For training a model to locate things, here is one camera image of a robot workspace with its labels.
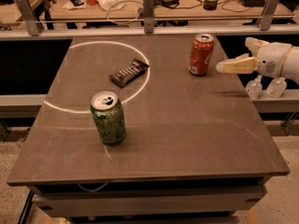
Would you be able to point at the green soda can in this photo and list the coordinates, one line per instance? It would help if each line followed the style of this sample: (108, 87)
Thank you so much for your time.
(108, 117)

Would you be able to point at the wooden background desk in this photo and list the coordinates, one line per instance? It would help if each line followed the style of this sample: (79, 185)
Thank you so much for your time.
(163, 10)

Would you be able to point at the white crumpled bag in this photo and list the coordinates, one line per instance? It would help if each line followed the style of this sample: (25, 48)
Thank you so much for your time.
(110, 4)

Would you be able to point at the metal railing frame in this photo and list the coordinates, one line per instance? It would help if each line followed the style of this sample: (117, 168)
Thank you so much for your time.
(24, 24)

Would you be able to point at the clear sanitizer bottle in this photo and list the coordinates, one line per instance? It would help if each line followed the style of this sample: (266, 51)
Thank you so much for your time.
(276, 87)
(254, 87)

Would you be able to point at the black power adapter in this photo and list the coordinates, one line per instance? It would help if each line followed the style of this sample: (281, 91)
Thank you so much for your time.
(170, 3)

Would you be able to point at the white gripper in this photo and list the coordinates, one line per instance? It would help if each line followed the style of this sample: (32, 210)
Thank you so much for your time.
(272, 60)

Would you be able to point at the black round cup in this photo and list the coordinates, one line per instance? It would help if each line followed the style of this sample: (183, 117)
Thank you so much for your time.
(210, 4)

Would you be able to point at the black snack bar wrapper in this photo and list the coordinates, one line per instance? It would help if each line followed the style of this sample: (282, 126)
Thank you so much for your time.
(129, 73)

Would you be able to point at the red coke can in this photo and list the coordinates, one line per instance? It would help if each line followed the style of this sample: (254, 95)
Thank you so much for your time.
(201, 52)

